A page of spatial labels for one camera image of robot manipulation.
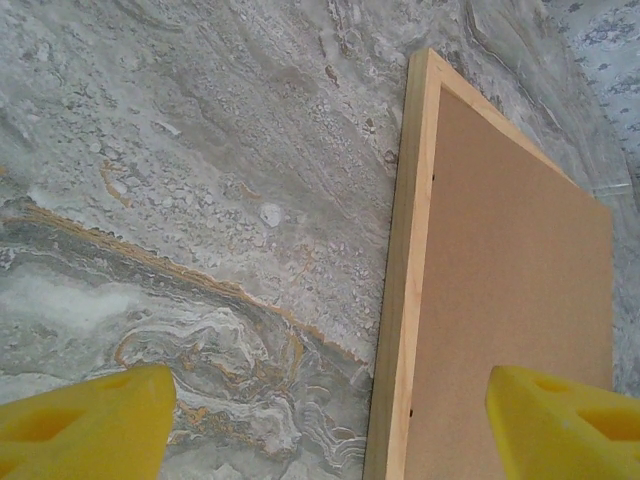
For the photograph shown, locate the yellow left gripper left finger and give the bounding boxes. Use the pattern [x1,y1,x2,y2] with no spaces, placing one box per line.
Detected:
[0,363,177,480]

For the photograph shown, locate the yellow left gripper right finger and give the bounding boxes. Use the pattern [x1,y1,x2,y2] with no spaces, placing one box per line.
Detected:
[485,364,640,480]

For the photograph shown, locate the brown backing board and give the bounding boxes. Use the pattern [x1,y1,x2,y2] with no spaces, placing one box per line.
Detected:
[408,85,616,480]

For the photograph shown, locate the light wooden picture frame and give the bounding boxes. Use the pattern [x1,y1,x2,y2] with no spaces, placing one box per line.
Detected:
[362,48,601,480]

